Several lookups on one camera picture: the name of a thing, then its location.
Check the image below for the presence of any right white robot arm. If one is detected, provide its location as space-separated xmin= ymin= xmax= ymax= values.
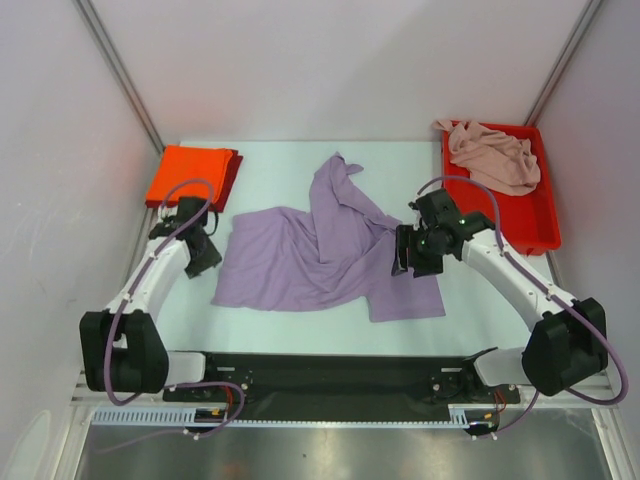
xmin=392 ymin=188 xmax=609 ymax=401

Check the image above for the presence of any aluminium corner post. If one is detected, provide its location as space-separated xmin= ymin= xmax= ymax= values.
xmin=524 ymin=0 xmax=608 ymax=127
xmin=72 ymin=0 xmax=166 ymax=155

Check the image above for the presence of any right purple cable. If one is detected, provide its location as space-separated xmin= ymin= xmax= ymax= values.
xmin=417 ymin=174 xmax=629 ymax=441

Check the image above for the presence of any crumpled pink t-shirt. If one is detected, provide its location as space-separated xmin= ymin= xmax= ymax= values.
xmin=432 ymin=120 xmax=541 ymax=197

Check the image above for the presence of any folded dark red t-shirt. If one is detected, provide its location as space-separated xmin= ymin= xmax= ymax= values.
xmin=145 ymin=149 xmax=244 ymax=215

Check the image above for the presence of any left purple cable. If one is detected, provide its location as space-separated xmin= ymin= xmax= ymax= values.
xmin=105 ymin=178 xmax=246 ymax=441

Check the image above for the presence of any right aluminium corner post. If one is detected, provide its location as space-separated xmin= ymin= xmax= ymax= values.
xmin=524 ymin=0 xmax=608 ymax=127

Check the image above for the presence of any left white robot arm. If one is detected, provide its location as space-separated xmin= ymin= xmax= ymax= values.
xmin=79 ymin=197 xmax=222 ymax=400

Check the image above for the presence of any left aluminium corner post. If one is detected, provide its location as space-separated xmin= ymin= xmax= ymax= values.
xmin=72 ymin=0 xmax=166 ymax=155

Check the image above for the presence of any purple cable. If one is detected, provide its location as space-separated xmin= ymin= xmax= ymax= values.
xmin=105 ymin=178 xmax=246 ymax=441
xmin=417 ymin=174 xmax=629 ymax=441

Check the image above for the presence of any purple t-shirt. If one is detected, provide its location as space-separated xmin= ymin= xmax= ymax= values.
xmin=212 ymin=154 xmax=445 ymax=323

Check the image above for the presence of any aluminium frame rail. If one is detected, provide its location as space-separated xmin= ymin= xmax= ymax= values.
xmin=71 ymin=372 xmax=616 ymax=409

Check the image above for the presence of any white slotted cable duct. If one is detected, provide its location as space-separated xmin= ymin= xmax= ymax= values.
xmin=91 ymin=406 xmax=498 ymax=429

